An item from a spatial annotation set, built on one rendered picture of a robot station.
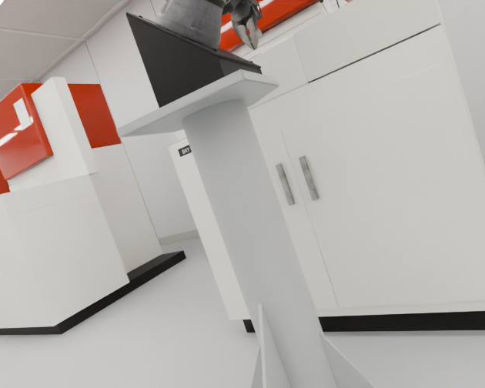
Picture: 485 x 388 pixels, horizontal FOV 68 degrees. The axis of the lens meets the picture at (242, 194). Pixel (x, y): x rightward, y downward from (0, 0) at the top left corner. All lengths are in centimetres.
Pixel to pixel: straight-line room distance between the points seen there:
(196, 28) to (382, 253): 79
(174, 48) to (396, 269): 84
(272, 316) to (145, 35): 69
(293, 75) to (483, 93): 218
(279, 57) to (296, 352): 81
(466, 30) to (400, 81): 215
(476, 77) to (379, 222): 217
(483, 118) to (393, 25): 216
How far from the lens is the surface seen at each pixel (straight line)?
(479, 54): 316
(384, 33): 107
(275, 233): 82
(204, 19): 87
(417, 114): 104
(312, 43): 112
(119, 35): 479
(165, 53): 85
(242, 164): 80
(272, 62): 116
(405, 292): 119
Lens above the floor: 66
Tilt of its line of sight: 5 degrees down
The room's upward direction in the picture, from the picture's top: 19 degrees counter-clockwise
